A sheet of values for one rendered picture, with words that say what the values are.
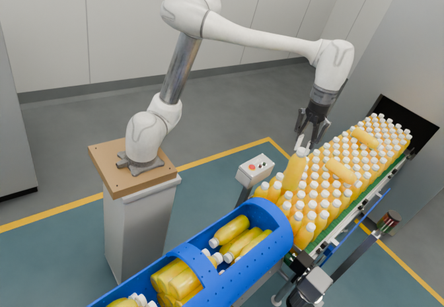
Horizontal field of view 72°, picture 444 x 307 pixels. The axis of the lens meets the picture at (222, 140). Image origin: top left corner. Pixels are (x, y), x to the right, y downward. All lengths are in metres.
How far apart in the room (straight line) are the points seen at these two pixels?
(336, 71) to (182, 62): 0.67
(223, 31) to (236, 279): 0.87
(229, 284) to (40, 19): 2.94
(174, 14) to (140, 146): 0.61
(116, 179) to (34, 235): 1.26
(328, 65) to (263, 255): 0.73
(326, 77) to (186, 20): 0.52
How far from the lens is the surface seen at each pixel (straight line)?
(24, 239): 2.68
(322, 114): 1.17
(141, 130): 1.42
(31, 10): 3.43
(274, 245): 1.29
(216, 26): 1.12
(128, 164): 1.56
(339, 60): 1.08
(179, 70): 1.42
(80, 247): 2.57
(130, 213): 1.67
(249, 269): 1.20
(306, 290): 1.75
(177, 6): 1.17
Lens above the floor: 2.20
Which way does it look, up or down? 39 degrees down
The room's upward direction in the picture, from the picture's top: 17 degrees clockwise
